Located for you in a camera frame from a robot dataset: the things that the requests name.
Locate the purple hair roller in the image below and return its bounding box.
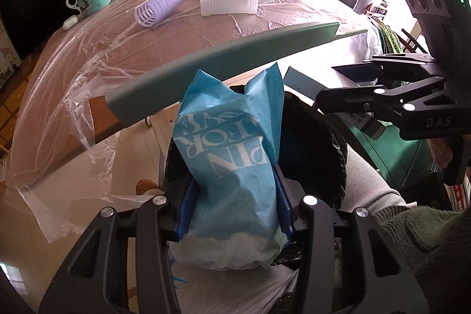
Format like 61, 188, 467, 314
133, 0, 183, 29

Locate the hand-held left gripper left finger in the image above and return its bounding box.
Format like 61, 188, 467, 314
39, 182, 199, 314

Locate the green cloth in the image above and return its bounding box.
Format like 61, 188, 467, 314
375, 18, 402, 53

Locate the black trash bin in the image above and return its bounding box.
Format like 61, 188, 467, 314
164, 84, 348, 267

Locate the brown slipper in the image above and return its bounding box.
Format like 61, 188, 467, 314
135, 179, 159, 196

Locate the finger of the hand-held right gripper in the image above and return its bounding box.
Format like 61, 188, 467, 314
331, 54, 441, 86
314, 76, 447, 128

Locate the white and teal box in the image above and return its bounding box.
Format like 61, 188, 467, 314
283, 66, 387, 142

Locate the person's right hand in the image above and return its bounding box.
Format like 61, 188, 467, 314
427, 135, 455, 172

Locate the white plastic storage box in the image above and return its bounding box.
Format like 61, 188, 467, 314
199, 0, 259, 16

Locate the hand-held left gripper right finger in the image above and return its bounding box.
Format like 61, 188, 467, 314
274, 167, 429, 314

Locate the blue paper bag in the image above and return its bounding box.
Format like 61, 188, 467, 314
173, 62, 288, 271

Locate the wooden television cabinet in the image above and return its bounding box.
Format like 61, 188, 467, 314
0, 58, 32, 160

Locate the green knit sweater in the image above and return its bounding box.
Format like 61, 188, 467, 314
375, 205, 471, 314

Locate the dark green chair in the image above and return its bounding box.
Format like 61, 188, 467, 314
346, 124, 442, 190

